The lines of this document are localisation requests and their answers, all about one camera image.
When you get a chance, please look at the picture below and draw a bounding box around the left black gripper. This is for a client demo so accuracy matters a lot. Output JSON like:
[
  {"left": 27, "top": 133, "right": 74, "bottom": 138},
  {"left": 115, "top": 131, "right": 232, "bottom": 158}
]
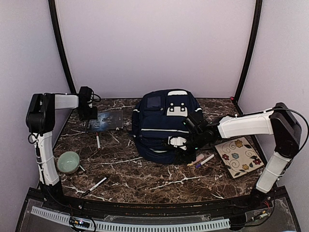
[{"left": 78, "top": 105, "right": 98, "bottom": 120}]

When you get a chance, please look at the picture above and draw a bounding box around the dark blue hardcover book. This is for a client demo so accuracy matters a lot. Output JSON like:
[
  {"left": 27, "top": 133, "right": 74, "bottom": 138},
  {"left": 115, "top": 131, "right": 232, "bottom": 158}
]
[{"left": 85, "top": 110, "right": 123, "bottom": 132}]

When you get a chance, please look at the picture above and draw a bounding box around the navy blue backpack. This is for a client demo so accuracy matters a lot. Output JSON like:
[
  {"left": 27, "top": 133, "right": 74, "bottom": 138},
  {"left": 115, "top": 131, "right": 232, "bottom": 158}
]
[{"left": 131, "top": 89, "right": 203, "bottom": 164}]

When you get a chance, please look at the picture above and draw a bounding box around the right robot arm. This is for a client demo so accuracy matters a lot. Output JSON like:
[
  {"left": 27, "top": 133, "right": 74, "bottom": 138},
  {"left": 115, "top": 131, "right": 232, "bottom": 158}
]
[{"left": 168, "top": 102, "right": 304, "bottom": 210}]

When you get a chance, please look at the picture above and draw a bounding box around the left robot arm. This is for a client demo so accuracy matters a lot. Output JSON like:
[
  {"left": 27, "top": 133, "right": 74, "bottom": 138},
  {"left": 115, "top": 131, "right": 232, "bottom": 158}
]
[{"left": 26, "top": 86, "right": 101, "bottom": 190}]

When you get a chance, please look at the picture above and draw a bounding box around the pink highlighter pen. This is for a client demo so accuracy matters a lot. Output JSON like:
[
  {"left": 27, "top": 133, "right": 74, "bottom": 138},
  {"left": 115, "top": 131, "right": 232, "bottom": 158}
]
[{"left": 187, "top": 154, "right": 204, "bottom": 166}]

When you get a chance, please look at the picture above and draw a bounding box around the blue capped white marker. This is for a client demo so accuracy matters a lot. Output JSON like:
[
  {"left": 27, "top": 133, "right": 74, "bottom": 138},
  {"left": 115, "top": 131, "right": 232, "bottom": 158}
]
[{"left": 196, "top": 154, "right": 215, "bottom": 168}]

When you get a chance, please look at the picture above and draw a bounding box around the red capped white marker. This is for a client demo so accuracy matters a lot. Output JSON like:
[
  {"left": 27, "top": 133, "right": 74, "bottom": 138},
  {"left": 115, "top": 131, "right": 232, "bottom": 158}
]
[{"left": 96, "top": 132, "right": 101, "bottom": 150}]

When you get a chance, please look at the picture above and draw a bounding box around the floral square ceramic plate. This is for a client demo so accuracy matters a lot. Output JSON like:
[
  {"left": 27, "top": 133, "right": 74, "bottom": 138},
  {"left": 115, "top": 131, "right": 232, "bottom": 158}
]
[{"left": 214, "top": 137, "right": 264, "bottom": 179}]

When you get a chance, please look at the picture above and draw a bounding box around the black capped white marker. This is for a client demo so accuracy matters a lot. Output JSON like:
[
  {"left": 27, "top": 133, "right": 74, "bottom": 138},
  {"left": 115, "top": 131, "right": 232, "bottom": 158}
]
[{"left": 82, "top": 177, "right": 107, "bottom": 197}]

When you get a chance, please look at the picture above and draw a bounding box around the small green circuit board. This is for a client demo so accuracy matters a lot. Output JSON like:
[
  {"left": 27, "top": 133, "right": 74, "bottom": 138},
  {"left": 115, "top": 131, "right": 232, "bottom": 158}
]
[{"left": 69, "top": 217, "right": 90, "bottom": 227}]

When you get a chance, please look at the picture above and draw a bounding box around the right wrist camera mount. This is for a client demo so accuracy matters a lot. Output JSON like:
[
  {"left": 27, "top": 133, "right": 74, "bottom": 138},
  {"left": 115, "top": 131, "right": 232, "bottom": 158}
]
[{"left": 166, "top": 136, "right": 187, "bottom": 151}]

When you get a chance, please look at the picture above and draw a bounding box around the black front rail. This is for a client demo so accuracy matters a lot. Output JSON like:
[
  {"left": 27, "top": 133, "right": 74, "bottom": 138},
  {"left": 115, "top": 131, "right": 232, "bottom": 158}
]
[{"left": 61, "top": 195, "right": 250, "bottom": 217}]

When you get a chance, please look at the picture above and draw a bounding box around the white slotted cable duct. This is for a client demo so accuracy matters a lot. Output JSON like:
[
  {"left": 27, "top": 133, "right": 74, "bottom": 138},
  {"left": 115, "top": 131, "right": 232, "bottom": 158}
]
[{"left": 30, "top": 206, "right": 231, "bottom": 232}]

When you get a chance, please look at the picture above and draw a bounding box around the left black frame post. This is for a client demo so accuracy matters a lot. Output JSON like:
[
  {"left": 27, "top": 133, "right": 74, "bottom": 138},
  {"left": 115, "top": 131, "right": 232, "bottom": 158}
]
[{"left": 48, "top": 0, "right": 77, "bottom": 94}]

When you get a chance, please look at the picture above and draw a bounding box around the black frame post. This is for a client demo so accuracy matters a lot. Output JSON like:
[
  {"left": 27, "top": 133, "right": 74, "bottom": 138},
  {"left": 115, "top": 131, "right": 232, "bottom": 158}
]
[
  {"left": 233, "top": 0, "right": 263, "bottom": 105},
  {"left": 48, "top": 0, "right": 77, "bottom": 94}
]

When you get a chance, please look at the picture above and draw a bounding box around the right black frame post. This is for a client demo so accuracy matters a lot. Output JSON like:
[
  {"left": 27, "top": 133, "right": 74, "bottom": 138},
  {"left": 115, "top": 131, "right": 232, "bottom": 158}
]
[{"left": 233, "top": 0, "right": 263, "bottom": 105}]

